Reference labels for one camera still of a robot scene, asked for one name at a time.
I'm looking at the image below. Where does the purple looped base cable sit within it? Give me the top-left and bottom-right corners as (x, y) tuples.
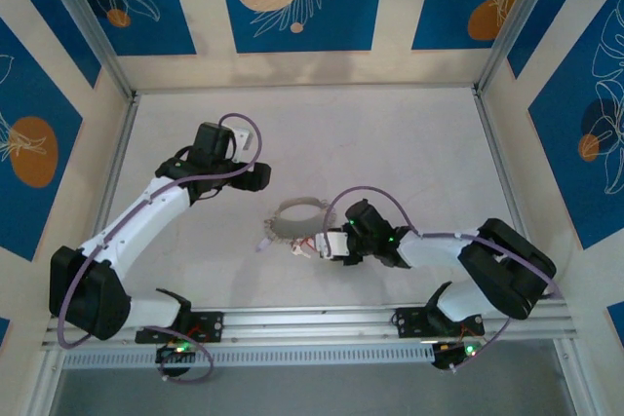
(159, 337), (215, 384)

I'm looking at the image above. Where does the controller board green light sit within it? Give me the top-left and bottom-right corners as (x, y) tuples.
(155, 340), (199, 378)
(431, 341), (482, 371)

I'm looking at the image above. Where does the blue floral wall panel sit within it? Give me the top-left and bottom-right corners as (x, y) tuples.
(528, 0), (624, 250)
(60, 0), (198, 57)
(0, 0), (102, 90)
(506, 0), (602, 80)
(215, 0), (389, 54)
(0, 19), (84, 262)
(411, 0), (542, 52)

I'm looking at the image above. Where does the aluminium mounting rail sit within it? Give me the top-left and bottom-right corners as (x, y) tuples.
(41, 306), (579, 352)

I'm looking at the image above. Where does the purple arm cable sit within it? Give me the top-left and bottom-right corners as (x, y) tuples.
(57, 112), (264, 350)
(324, 185), (565, 373)

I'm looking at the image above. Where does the aluminium frame post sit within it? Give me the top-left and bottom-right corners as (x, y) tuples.
(475, 0), (569, 95)
(33, 0), (137, 100)

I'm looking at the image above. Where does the left controller board green light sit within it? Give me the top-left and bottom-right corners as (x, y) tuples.
(155, 340), (199, 378)

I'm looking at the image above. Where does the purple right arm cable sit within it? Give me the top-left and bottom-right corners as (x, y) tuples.
(324, 185), (565, 373)

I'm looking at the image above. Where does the aluminium table side rail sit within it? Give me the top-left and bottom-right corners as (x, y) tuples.
(472, 87), (601, 416)
(19, 92), (142, 416)

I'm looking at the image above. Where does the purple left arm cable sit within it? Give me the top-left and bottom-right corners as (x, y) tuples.
(57, 112), (264, 350)

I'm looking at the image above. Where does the grey slotted cable duct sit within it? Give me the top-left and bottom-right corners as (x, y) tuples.
(62, 343), (438, 369)

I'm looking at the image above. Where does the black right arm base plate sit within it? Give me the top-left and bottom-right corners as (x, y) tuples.
(393, 307), (487, 339)

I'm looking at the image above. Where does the key with red tag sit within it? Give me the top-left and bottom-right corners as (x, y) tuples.
(291, 238), (316, 259)

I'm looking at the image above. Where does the right controller board green light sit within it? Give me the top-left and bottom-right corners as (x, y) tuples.
(431, 341), (482, 371)

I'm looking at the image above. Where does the large metal keyring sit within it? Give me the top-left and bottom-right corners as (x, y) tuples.
(264, 195), (341, 244)

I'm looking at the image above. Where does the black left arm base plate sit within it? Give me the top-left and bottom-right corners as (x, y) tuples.
(135, 311), (225, 344)

